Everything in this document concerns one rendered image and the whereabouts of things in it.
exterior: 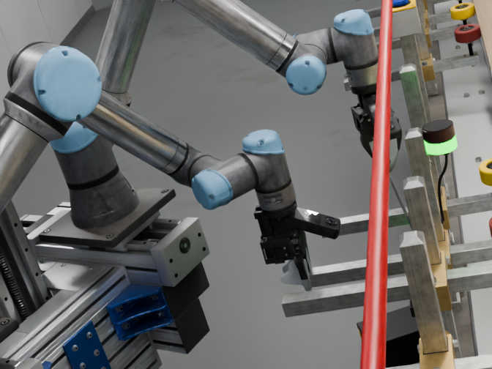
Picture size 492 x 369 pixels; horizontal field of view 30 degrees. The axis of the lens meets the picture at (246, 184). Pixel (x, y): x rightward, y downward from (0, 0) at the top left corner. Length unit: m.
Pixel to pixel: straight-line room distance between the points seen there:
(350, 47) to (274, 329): 1.64
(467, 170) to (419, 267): 1.41
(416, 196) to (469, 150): 1.29
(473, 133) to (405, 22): 0.81
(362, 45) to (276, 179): 0.35
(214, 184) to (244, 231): 2.38
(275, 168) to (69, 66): 0.48
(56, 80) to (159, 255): 0.53
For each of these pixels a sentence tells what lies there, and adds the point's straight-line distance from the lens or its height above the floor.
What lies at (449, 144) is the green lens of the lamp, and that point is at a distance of 1.79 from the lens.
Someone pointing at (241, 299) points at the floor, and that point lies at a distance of 3.59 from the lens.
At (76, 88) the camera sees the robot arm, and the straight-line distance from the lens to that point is 1.52.
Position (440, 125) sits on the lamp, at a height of 1.11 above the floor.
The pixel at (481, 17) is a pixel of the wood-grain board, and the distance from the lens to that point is 3.10.
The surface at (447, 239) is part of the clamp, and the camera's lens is 1.90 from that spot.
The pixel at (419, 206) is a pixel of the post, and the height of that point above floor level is 1.09.
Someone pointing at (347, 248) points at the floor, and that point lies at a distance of 3.73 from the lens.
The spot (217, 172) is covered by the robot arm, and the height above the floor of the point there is 1.16.
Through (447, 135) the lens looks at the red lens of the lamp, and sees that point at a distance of 1.78.
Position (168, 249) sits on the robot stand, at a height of 0.98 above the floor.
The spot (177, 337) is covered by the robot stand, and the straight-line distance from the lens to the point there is 2.02.
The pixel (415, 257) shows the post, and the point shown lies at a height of 1.14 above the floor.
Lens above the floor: 1.81
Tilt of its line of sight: 24 degrees down
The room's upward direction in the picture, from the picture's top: 17 degrees counter-clockwise
